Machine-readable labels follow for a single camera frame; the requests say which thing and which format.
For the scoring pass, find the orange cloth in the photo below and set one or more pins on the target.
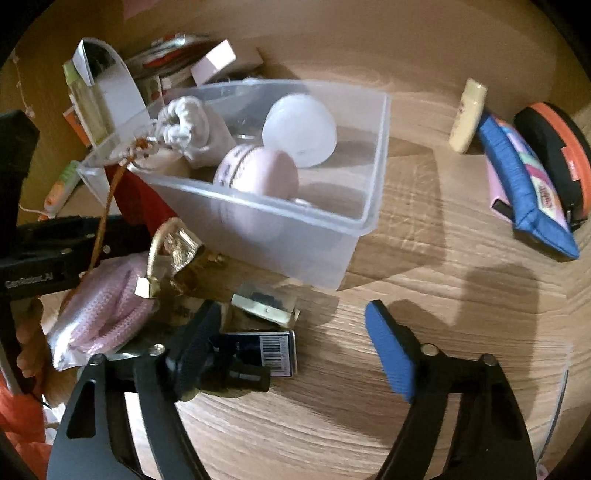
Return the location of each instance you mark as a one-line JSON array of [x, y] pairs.
[[18, 415]]

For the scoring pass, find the clear plastic storage box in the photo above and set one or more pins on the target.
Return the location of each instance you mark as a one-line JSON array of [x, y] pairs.
[[277, 230]]

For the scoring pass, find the black orange round case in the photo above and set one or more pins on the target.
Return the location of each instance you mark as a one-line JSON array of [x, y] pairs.
[[554, 138]]

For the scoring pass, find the pink card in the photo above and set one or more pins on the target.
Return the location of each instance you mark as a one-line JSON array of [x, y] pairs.
[[496, 194]]

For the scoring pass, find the orange label glue bottle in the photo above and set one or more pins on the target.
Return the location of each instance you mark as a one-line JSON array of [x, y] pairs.
[[60, 189]]

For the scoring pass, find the green spray bottle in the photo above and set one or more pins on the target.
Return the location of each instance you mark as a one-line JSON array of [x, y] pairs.
[[90, 110]]

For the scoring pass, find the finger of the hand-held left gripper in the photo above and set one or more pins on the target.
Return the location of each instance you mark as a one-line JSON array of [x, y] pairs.
[[124, 237]]

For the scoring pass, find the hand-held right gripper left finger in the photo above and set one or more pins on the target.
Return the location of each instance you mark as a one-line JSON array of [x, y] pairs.
[[198, 341]]

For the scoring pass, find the blue pencil case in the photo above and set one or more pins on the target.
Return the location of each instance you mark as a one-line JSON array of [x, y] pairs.
[[517, 184]]

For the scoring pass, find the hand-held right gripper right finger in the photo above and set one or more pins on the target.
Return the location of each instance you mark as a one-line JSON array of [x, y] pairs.
[[392, 355]]

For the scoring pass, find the pink round case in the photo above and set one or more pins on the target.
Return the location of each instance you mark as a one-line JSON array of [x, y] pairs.
[[258, 170]]

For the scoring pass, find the white round container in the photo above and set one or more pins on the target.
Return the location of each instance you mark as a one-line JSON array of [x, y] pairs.
[[300, 129]]

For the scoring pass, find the white folded paper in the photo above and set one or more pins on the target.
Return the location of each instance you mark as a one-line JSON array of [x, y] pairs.
[[120, 97]]

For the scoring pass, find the small white cardboard box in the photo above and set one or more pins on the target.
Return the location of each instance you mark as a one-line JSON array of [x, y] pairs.
[[214, 62]]

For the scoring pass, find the small dark glass bottle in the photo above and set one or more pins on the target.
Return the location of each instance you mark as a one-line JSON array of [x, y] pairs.
[[249, 376]]

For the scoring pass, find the red cloth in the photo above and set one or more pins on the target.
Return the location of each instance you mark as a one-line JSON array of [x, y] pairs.
[[134, 203]]

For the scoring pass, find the wooden desktop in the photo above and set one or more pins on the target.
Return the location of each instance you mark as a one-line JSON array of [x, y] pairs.
[[438, 277]]

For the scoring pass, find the cream lotion bottle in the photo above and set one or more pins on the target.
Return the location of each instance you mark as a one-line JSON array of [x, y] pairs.
[[468, 115]]

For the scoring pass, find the dark blue barcode box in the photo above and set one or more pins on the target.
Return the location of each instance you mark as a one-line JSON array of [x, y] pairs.
[[277, 353]]

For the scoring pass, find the person's left hand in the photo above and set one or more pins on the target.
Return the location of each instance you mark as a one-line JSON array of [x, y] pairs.
[[37, 360]]

